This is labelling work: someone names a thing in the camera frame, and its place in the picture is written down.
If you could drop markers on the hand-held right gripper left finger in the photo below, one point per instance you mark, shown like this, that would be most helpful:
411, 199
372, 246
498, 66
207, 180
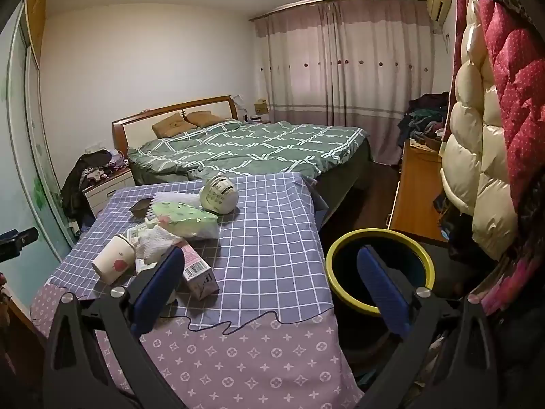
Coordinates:
164, 277

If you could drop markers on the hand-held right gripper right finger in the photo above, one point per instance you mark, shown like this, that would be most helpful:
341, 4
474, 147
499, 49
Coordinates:
377, 281

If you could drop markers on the pink milk carton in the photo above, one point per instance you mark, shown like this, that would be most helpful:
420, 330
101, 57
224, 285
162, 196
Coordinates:
198, 270

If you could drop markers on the yellow rimmed dark trash bin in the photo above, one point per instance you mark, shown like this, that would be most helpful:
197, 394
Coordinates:
336, 294

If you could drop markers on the white paper cup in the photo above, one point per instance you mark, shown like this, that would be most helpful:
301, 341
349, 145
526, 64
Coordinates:
113, 262

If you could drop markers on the green plastic bag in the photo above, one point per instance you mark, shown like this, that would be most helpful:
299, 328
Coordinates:
183, 219

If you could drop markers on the small dark brown box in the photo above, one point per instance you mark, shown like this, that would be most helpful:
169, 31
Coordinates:
142, 208

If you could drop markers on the white paper noodle bowl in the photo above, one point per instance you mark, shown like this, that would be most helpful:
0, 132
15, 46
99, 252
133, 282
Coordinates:
219, 194

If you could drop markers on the pale sliding door wardrobe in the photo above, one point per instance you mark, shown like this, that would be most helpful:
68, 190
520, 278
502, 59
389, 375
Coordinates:
25, 157

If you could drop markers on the dark clothes heap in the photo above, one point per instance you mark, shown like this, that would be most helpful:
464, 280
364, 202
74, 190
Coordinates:
78, 179

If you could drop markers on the blue under cloth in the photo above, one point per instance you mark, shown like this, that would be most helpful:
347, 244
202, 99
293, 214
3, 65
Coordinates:
319, 204

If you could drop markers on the wooden desk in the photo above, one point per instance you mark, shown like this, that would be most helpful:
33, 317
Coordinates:
419, 191

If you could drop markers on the grid and patterned tablecloth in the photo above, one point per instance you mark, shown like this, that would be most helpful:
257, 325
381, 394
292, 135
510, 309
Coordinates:
264, 264

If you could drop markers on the white nightstand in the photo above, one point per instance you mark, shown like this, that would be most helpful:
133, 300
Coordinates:
106, 191

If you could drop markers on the wooden bed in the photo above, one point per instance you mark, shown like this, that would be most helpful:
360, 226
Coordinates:
340, 170

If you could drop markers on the brown pillow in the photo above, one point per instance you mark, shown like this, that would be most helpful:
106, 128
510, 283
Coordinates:
172, 127
206, 119

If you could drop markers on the cream puffer jacket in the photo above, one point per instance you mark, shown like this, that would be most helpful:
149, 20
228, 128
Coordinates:
472, 157

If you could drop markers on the green patterned duvet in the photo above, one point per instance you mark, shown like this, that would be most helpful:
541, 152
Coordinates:
255, 145

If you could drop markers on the pile of mixed clothes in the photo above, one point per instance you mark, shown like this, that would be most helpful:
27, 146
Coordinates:
423, 119

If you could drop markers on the tissue box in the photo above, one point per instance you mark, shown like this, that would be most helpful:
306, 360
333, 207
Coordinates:
261, 106

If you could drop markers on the pink and white curtain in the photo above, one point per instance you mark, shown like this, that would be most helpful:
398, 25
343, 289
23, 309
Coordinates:
340, 72

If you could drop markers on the red dotted quilted jacket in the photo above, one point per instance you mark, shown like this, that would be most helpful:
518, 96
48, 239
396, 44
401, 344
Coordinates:
519, 93

